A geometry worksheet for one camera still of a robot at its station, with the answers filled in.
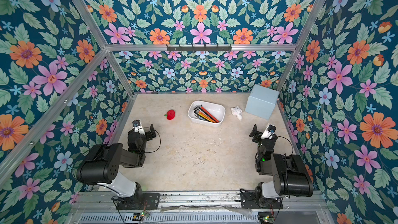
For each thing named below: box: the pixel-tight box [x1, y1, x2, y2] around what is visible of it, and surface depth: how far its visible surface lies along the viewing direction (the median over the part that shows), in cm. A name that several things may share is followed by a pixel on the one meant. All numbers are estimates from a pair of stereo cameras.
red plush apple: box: [163, 109, 176, 120], surface depth 107 cm
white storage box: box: [187, 100, 226, 128], surface depth 108 cm
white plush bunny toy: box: [230, 105, 243, 120], surface depth 107 cm
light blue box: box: [245, 84, 280, 120], surface depth 102 cm
